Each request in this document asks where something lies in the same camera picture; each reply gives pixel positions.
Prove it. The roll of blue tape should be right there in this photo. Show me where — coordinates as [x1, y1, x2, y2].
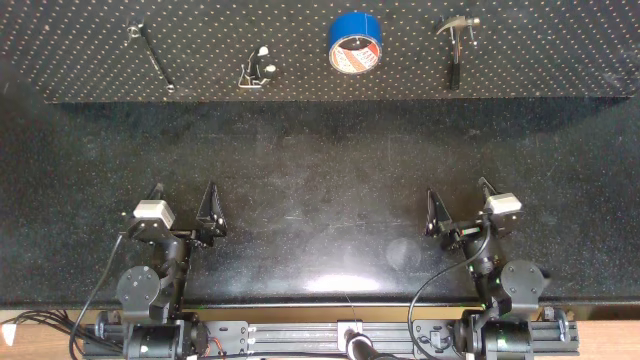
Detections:
[327, 11, 384, 76]

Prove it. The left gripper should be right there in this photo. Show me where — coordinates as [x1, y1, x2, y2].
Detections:
[122, 180, 229, 246]

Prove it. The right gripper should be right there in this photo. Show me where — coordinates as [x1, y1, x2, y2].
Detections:
[424, 175, 526, 251]

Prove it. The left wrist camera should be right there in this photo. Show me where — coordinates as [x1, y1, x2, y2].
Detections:
[131, 198, 177, 231]

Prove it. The wrench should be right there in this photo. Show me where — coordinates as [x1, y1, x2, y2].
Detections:
[125, 19, 178, 94]

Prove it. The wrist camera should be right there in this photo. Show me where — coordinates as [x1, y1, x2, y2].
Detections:
[483, 191, 524, 217]
[131, 198, 177, 231]

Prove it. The hammer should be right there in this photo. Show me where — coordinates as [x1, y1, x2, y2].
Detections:
[434, 14, 482, 93]

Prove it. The black cable bundle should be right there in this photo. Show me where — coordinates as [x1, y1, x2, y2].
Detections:
[0, 308, 121, 352]

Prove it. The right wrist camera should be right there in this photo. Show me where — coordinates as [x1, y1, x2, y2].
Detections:
[483, 191, 524, 217]

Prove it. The black pegboard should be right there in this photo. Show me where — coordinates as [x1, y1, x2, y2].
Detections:
[0, 0, 640, 105]

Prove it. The mounting rail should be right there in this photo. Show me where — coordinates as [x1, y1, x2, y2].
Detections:
[79, 307, 582, 360]

